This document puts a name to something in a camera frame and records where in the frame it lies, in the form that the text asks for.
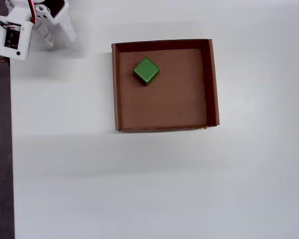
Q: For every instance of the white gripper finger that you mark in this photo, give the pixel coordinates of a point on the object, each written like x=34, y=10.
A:
x=45, y=27
x=69, y=32

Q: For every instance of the green cube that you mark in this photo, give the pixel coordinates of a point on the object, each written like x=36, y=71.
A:
x=146, y=71

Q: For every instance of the brown cardboard box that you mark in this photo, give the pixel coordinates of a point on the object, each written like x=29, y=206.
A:
x=164, y=107

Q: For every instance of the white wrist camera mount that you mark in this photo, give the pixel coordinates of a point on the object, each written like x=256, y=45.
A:
x=12, y=37

